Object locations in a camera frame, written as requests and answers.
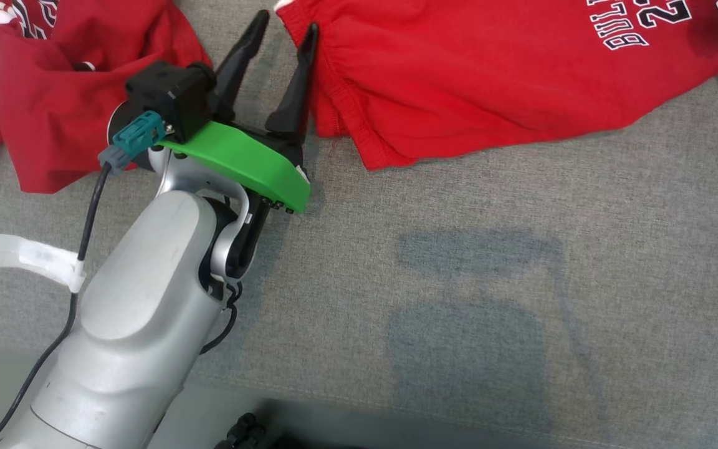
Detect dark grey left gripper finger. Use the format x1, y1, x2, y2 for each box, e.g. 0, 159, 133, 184
264, 22, 320, 148
212, 10, 270, 123

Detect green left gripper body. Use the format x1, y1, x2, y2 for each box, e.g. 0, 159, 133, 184
158, 121, 312, 215

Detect red basketball shorts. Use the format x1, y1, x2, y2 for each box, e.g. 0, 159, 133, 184
275, 0, 718, 171

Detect red white-sleeved basketball jersey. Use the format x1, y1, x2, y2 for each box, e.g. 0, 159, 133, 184
0, 0, 213, 194

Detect grey fabric sofa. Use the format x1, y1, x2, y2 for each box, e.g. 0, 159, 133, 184
0, 0, 718, 449

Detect translucent white tape tag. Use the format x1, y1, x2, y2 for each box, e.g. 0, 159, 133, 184
0, 233, 87, 294

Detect teal cable connector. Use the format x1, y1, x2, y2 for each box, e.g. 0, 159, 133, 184
98, 111, 166, 173

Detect thin black camera cable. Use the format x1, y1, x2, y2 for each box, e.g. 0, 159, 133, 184
0, 159, 113, 449

